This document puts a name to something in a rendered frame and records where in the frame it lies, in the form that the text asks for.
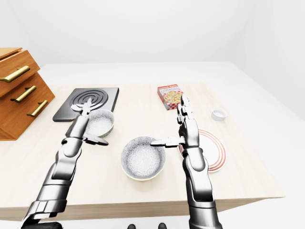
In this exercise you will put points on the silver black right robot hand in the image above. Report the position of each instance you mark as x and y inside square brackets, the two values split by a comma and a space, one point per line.
[189, 133]

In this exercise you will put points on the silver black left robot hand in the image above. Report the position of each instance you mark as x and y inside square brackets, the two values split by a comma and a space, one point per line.
[79, 126]

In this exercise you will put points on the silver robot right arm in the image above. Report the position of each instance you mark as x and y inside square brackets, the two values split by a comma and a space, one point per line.
[199, 181]

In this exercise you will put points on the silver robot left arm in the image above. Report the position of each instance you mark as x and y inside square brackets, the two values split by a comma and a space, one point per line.
[60, 171]

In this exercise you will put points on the patterned black white bowl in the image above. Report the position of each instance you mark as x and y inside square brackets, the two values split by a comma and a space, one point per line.
[143, 159]
[101, 122]

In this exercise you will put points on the white plate with red rings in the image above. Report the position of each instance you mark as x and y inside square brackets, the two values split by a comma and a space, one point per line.
[215, 152]

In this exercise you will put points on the flat dark stove plate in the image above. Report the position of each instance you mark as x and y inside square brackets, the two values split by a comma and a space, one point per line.
[104, 95]

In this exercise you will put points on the small white ramekin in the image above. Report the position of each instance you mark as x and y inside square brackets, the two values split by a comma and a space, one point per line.
[219, 114]

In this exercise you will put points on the red printed cookie box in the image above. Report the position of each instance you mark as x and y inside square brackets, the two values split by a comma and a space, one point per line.
[170, 96]

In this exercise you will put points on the wooden drawer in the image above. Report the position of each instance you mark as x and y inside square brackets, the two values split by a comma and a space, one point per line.
[35, 82]
[28, 62]
[16, 120]

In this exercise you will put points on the wooden cabinet with drawers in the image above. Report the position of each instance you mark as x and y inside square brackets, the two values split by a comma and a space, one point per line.
[9, 124]

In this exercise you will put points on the small dark rounded shape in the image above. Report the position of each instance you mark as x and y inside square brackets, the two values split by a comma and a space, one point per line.
[131, 226]
[162, 226]

